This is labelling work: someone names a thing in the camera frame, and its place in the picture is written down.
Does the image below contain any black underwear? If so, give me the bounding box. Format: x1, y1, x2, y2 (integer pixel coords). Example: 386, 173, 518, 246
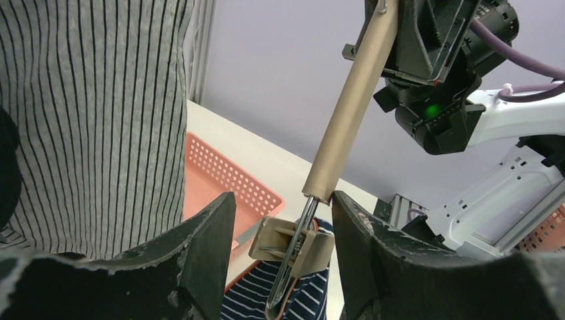
1, 108, 22, 229

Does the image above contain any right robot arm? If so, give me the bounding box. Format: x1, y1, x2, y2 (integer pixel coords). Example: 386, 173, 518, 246
374, 1, 564, 259

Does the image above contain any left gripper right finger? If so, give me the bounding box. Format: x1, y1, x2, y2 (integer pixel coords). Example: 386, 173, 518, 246
332, 191, 564, 319

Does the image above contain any grey striped underwear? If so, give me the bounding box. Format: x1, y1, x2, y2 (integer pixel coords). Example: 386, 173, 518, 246
1, 1, 194, 260

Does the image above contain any navy striped underwear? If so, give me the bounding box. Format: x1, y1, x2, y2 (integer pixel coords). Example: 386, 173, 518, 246
221, 218, 334, 320

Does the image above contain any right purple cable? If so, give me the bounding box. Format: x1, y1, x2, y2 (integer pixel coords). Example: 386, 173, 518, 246
468, 19, 565, 103

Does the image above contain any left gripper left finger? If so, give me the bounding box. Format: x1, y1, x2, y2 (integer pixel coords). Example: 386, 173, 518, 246
1, 193, 236, 319

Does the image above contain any pink plastic basket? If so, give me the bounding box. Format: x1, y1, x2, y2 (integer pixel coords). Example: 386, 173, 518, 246
183, 132, 286, 259

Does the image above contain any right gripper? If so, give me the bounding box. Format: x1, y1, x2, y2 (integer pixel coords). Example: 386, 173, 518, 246
342, 1, 479, 87

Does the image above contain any aluminium corner post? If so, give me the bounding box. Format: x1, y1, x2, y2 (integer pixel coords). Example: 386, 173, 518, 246
184, 0, 217, 104

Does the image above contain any wooden clip hanger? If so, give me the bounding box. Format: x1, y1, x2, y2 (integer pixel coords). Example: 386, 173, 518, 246
248, 0, 400, 320

